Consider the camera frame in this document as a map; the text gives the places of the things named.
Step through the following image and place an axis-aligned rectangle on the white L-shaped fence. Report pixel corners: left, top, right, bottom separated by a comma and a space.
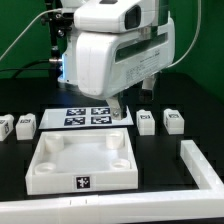
0, 140, 224, 224

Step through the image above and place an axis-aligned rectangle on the white marker sheet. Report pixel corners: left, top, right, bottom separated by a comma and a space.
39, 106, 133, 129

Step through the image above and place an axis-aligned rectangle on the black cable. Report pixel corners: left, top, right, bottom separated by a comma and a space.
0, 59, 54, 80

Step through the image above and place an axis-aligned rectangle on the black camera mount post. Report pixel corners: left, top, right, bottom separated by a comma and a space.
41, 0, 73, 77

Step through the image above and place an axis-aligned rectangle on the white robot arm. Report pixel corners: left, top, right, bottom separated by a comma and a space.
58, 0, 175, 120

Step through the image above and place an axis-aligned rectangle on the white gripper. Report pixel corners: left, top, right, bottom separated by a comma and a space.
76, 18, 175, 121

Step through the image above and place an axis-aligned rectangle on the white square tabletop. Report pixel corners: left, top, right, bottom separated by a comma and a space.
25, 128, 138, 195

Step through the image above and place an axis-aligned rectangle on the white cable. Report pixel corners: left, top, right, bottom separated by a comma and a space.
0, 8, 63, 62

